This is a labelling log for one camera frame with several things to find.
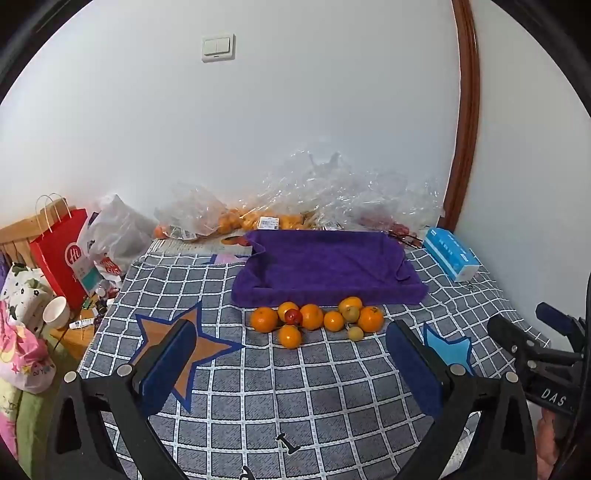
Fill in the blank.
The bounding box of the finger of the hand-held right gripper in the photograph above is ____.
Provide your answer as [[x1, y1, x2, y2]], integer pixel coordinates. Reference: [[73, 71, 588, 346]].
[[536, 302, 588, 352], [487, 314, 583, 370]]

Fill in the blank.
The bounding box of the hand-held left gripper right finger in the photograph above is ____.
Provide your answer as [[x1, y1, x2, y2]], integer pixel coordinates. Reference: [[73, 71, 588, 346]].
[[385, 318, 539, 480]]

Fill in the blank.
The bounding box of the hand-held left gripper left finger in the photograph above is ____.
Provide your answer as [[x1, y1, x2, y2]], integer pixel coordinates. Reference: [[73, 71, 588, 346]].
[[44, 318, 197, 480]]

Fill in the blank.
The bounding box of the orange mandarin with stem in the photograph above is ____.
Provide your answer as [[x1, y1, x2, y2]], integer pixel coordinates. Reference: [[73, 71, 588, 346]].
[[358, 305, 385, 333]]

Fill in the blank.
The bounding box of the large orange mandarin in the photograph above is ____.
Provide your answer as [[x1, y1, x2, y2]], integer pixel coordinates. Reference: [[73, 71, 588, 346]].
[[250, 306, 279, 334], [300, 304, 325, 331]]

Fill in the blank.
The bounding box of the purple towel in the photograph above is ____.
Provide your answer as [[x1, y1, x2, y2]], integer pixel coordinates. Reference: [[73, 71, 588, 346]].
[[231, 230, 429, 308]]

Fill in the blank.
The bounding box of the clear bag of red fruits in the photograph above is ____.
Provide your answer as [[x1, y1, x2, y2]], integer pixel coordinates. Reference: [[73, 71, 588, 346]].
[[351, 208, 421, 241]]

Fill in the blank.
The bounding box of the clear bag of yellow fruits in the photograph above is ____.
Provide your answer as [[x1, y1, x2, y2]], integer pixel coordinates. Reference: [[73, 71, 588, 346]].
[[300, 208, 356, 232]]

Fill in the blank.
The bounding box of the person's right hand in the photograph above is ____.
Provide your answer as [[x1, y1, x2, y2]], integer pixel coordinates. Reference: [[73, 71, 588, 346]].
[[538, 406, 571, 469]]

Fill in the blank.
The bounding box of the blue tissue pack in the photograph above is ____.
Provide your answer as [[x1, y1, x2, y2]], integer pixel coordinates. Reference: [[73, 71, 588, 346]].
[[423, 227, 481, 283]]

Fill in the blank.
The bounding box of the grey checked bed sheet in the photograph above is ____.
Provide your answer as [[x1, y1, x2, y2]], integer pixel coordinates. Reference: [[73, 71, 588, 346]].
[[76, 240, 552, 480]]

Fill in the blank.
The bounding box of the wooden nightstand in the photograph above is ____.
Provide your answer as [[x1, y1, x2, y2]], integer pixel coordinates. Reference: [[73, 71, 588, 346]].
[[48, 295, 122, 361]]

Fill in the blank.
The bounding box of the red and white packet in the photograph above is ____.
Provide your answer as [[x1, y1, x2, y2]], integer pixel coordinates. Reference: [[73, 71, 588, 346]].
[[93, 255, 124, 281]]

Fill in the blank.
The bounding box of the mango printed box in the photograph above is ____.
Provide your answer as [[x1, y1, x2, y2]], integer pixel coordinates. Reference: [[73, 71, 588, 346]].
[[152, 234, 254, 256]]

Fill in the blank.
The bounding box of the grey plastic bag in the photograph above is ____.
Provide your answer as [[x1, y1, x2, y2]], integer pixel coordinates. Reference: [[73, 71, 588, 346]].
[[76, 194, 160, 282]]

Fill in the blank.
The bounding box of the pink printed cloth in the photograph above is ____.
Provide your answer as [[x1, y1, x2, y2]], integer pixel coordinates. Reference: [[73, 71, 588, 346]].
[[0, 300, 57, 393]]

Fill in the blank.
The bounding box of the red paper bag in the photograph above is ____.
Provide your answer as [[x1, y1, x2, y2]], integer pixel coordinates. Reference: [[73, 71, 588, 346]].
[[30, 194, 89, 311]]

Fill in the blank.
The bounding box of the clear bag of mandarins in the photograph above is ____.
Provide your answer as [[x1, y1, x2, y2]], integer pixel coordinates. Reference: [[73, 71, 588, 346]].
[[154, 184, 232, 241]]

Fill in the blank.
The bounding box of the green cloth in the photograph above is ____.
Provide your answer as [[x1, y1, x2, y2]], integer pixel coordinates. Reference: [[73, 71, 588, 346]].
[[0, 383, 61, 462]]

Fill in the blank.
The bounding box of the white plush toy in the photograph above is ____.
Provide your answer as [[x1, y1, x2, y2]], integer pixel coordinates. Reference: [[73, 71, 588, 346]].
[[0, 263, 51, 333]]

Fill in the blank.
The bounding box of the labelled clear bag of kumquats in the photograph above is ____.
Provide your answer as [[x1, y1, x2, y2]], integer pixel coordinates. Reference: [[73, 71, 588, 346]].
[[222, 203, 319, 232]]

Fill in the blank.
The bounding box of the large crumpled clear plastic bag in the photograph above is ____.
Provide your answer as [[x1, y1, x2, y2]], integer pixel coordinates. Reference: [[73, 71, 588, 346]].
[[259, 148, 445, 232]]

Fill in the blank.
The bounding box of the wooden headboard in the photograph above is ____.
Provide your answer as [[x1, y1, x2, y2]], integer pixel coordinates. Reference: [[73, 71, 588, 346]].
[[0, 205, 70, 259]]

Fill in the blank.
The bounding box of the brown wooden door frame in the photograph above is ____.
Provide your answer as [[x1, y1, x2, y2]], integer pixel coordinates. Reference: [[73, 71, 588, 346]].
[[442, 0, 482, 232]]

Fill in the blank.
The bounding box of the white light switch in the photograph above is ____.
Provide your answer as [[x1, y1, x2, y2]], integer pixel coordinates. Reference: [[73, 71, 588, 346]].
[[202, 33, 236, 62]]

